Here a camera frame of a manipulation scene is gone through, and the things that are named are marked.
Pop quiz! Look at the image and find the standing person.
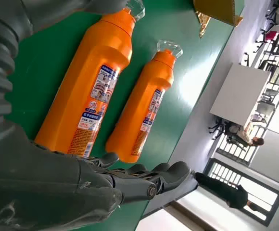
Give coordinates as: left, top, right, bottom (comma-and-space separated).
194, 172, 262, 213

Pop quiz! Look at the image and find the green table mat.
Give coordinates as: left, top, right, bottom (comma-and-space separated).
5, 0, 245, 231

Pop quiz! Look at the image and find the black framed glass door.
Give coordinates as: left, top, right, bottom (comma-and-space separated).
203, 157, 279, 228

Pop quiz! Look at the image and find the white office desk partition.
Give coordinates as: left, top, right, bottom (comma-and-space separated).
210, 64, 271, 128

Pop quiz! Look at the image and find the flattened yellow taped cardboard box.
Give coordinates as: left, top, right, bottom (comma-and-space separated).
192, 0, 243, 38

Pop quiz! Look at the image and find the seated person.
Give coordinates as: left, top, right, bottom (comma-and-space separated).
227, 122, 265, 148

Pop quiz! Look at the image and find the black office chair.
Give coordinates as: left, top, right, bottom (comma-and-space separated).
208, 116, 229, 141
259, 59, 279, 87
265, 0, 279, 26

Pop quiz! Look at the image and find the red office chair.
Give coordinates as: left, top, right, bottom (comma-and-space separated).
253, 28, 279, 55

